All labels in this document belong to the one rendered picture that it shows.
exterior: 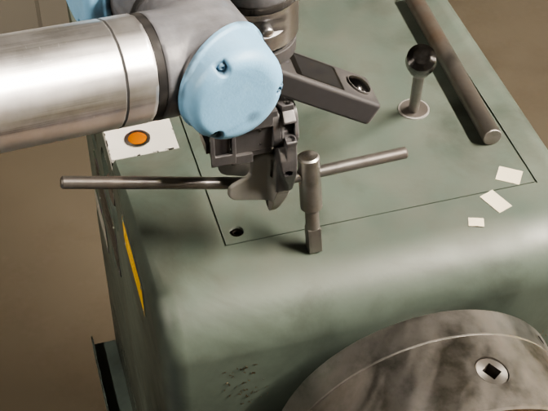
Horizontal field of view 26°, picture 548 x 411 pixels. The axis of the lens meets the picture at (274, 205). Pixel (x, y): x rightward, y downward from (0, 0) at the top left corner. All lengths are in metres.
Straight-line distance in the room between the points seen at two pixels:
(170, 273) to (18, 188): 1.98
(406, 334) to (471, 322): 0.07
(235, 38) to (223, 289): 0.43
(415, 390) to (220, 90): 0.44
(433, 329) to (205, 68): 0.48
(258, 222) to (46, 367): 1.56
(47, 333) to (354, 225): 1.65
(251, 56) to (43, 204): 2.33
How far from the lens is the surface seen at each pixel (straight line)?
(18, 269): 2.95
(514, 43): 3.62
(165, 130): 1.34
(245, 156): 1.06
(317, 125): 1.35
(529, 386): 1.16
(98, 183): 1.10
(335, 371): 1.17
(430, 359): 1.15
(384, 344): 1.16
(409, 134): 1.34
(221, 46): 0.79
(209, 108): 0.79
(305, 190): 1.15
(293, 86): 1.04
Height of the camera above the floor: 2.14
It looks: 45 degrees down
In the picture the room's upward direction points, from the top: straight up
